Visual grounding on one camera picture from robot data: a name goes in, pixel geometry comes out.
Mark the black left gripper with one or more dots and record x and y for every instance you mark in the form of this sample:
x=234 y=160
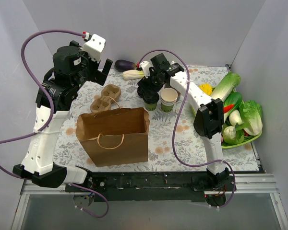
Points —
x=102 y=72

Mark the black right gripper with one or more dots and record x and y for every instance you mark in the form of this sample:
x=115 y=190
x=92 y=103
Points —
x=150 y=96

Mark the black plastic coffee lid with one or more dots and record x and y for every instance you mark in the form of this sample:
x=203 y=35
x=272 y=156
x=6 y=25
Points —
x=152 y=98

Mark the green white paper cup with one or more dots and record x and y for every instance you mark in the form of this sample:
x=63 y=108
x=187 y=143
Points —
x=150 y=106

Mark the brown cardboard cup carrier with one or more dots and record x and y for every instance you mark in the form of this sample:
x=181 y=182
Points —
x=109 y=95

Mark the brown paper bag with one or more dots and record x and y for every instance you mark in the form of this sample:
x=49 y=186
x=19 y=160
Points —
x=115 y=137

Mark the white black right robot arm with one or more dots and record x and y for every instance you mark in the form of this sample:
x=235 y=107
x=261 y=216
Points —
x=209 y=117

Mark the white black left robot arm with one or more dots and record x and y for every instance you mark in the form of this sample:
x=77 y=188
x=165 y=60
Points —
x=73 y=66

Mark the stack of black lids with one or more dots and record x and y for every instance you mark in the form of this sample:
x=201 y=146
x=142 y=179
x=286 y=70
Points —
x=140 y=92

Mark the brown cup with straws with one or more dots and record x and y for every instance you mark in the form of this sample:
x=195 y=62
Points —
x=167 y=85

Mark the stack of paper cups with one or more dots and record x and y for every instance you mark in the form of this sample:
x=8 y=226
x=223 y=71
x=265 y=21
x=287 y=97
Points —
x=168 y=99

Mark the purple toy eggplant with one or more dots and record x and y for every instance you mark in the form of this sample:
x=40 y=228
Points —
x=124 y=65

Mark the green white toy leek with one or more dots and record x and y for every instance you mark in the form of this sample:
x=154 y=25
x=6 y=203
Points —
x=132 y=74

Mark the floral patterned table mat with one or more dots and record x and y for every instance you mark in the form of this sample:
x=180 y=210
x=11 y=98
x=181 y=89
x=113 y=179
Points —
x=188 y=145

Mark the orange toy carrot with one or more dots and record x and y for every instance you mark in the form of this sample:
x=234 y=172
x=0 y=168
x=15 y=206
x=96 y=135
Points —
x=226 y=109

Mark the large toy napa cabbage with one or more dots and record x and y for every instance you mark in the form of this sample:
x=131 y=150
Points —
x=225 y=87

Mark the green plastic tray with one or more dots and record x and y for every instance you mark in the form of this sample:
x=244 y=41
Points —
x=247 y=139

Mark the white toy bok choy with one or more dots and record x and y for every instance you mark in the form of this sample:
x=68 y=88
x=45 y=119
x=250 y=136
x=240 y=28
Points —
x=232 y=136

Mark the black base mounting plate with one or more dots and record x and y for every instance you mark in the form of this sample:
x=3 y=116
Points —
x=157 y=186

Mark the toy green lettuce head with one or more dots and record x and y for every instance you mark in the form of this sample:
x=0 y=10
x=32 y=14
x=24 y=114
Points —
x=251 y=114

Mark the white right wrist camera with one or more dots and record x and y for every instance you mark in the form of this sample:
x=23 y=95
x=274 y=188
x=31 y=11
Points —
x=145 y=66

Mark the aluminium frame rail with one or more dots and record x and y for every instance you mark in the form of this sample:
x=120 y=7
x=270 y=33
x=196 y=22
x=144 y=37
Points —
x=254 y=205

